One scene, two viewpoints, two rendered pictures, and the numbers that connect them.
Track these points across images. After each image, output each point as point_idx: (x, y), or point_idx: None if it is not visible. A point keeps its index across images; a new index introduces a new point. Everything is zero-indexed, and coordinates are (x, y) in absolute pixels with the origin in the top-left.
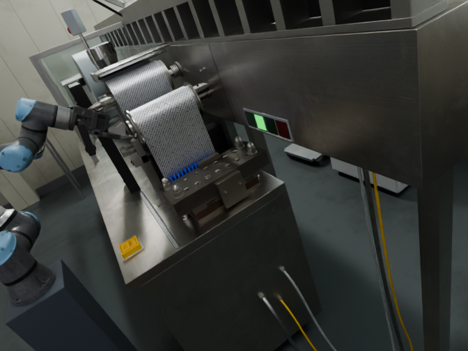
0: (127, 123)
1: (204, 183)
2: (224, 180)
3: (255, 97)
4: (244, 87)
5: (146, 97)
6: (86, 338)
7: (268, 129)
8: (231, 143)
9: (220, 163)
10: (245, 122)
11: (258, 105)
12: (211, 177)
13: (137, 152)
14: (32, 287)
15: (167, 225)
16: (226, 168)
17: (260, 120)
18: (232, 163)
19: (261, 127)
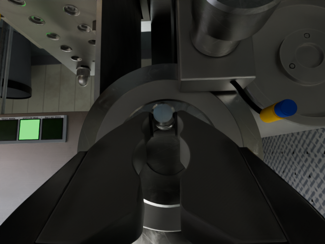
0: (144, 200)
1: (6, 9)
2: (17, 30)
3: (25, 162)
4: (46, 174)
5: (303, 184)
6: None
7: (14, 123)
8: (156, 61)
9: (84, 44)
10: (77, 117)
11: (27, 152)
12: (31, 23)
13: (188, 10)
14: None
15: None
16: (55, 45)
17: (26, 132)
18: (67, 53)
19: (30, 121)
